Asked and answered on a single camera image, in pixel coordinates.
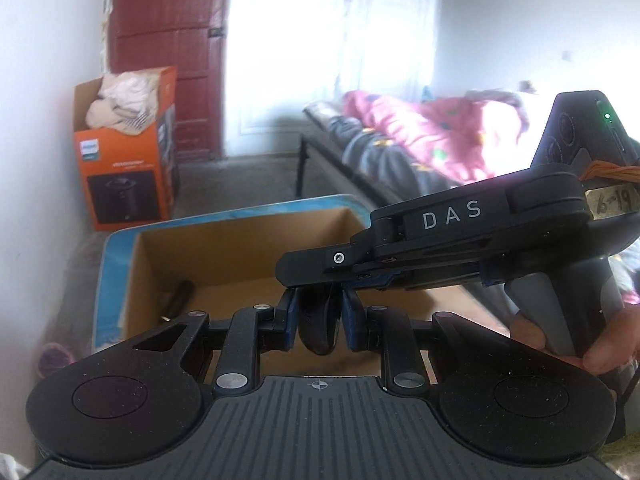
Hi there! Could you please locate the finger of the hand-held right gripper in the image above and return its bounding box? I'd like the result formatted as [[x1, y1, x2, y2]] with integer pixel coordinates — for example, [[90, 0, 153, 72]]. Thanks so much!
[[276, 232, 408, 293]]

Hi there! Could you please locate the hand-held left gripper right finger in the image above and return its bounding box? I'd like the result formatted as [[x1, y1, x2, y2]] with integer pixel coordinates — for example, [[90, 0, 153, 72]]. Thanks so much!
[[342, 287, 507, 397]]

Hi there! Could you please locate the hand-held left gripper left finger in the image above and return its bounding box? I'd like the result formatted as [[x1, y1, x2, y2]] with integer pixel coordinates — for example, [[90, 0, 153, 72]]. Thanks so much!
[[131, 289, 302, 394]]

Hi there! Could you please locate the black tape roll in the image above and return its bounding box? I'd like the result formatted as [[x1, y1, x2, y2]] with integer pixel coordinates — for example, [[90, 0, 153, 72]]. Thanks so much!
[[298, 284, 343, 357]]

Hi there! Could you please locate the brown cardboard box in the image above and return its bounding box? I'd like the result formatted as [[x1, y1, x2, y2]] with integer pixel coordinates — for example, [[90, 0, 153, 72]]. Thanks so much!
[[121, 206, 511, 376]]

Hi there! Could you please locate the purple plastic lid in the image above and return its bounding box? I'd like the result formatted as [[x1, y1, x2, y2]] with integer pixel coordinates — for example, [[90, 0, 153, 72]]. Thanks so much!
[[35, 342, 76, 386]]

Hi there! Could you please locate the person's right hand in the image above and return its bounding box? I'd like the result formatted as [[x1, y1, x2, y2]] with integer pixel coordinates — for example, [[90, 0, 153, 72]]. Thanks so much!
[[509, 305, 640, 376]]

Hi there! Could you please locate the black tube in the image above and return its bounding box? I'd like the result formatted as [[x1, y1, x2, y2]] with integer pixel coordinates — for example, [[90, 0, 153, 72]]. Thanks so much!
[[161, 280, 196, 323]]

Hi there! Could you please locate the grey printed bedsheet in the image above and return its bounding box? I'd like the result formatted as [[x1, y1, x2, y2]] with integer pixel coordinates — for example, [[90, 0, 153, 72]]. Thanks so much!
[[305, 102, 481, 196]]

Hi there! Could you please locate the pink dotted blanket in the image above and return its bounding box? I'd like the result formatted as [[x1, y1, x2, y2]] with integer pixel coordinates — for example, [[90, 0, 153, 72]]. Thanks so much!
[[342, 89, 531, 183]]

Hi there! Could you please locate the orange appliance box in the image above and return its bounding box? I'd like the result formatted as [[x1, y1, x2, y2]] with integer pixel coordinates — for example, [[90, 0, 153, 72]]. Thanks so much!
[[72, 65, 181, 233]]

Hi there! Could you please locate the cream cloth hat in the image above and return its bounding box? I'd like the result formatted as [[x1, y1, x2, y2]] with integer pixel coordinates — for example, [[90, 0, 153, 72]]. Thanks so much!
[[85, 71, 168, 136]]

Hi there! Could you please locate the red wooden door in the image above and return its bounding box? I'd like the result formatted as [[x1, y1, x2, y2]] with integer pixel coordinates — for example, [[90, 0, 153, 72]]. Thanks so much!
[[107, 0, 236, 163]]

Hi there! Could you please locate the black metal bed frame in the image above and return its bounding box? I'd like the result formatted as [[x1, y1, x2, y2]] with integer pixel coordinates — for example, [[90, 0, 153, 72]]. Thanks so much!
[[295, 107, 391, 211]]

